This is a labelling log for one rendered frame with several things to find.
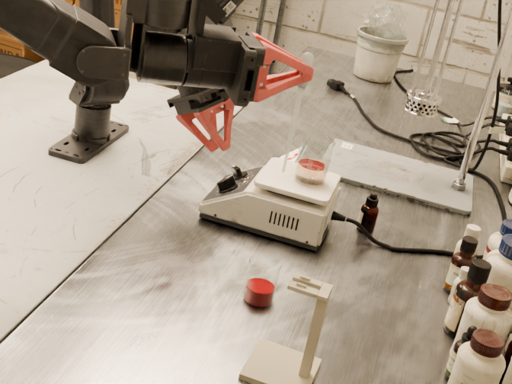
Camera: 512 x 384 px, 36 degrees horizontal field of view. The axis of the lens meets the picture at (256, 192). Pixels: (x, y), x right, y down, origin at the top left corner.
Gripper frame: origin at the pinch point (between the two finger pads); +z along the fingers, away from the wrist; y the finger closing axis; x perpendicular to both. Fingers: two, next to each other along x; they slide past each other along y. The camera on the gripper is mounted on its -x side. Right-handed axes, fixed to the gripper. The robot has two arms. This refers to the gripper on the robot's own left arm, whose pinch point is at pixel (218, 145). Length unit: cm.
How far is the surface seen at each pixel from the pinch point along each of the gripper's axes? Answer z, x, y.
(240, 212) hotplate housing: 10.5, 2.5, -3.1
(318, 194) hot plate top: 11.3, -6.5, -11.9
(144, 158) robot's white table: 1.2, 1.5, 23.6
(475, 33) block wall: 32, -210, 117
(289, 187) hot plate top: 8.9, -4.0, -8.8
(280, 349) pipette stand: 20.2, 18.6, -27.7
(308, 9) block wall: -1, -171, 170
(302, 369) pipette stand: 21.3, 19.7, -32.8
